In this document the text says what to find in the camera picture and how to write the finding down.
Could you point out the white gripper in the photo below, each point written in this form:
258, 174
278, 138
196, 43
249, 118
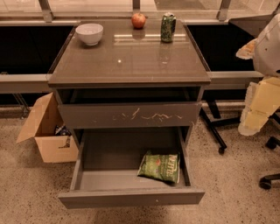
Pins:
269, 52

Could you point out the green jalapeno chip bag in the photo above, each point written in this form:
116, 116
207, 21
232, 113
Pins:
163, 167

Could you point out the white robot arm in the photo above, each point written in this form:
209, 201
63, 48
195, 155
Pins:
266, 59

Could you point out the closed top drawer front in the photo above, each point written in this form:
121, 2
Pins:
129, 115

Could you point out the grey drawer cabinet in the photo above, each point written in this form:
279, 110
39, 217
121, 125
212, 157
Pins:
130, 66

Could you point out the open middle drawer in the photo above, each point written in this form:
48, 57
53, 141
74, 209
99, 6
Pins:
105, 173

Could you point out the black table stand legs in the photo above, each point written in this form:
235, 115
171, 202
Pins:
218, 122

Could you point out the green soda can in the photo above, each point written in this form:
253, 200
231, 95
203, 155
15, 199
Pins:
168, 25

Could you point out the red apple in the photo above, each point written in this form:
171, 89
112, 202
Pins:
138, 20

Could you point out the white ceramic bowl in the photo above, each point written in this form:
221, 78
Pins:
90, 34

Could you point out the items inside cardboard box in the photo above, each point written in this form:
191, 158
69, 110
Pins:
63, 131

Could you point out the open cardboard box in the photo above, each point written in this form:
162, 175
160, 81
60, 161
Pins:
41, 124

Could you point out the metal window railing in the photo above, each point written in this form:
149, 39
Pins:
187, 11

